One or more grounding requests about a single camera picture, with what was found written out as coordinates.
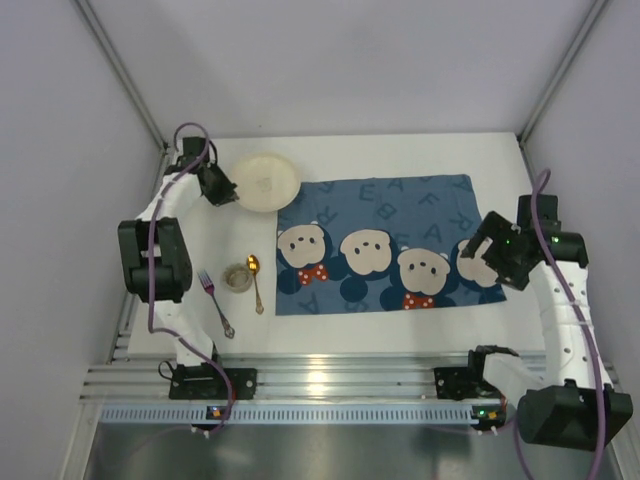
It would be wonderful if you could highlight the cream round plate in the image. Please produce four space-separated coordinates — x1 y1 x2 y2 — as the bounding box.
230 152 301 213

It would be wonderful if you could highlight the blue cartoon mouse placemat cloth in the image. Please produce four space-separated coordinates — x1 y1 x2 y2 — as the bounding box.
275 174 506 316

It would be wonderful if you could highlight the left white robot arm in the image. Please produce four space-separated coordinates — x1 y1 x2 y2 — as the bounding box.
117 136 238 367

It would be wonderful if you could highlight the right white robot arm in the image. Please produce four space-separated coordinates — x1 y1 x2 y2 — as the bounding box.
457 195 633 451

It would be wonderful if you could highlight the gold spoon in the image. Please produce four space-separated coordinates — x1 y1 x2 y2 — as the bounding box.
246 254 264 315

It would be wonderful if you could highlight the small glass cup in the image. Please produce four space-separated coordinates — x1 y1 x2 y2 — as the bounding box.
222 263 253 293

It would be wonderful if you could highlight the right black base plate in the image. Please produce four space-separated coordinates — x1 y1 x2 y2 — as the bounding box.
433 366 505 401

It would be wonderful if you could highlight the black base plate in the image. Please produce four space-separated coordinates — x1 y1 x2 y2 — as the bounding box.
433 366 505 401
168 364 258 400

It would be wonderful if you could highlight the left aluminium frame post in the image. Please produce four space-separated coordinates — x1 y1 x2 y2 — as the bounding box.
73 0 170 154

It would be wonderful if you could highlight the aluminium frame post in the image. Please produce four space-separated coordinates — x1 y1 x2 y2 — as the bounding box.
73 0 170 154
517 0 614 144

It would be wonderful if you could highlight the aluminium mounting rail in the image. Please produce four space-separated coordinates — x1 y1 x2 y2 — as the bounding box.
80 353 467 403

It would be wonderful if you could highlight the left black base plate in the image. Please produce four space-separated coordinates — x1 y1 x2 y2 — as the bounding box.
168 364 258 400

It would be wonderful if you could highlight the slotted grey cable duct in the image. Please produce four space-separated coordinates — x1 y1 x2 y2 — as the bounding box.
100 403 506 429

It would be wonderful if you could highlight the right aluminium frame post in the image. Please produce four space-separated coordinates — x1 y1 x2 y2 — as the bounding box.
517 0 614 144

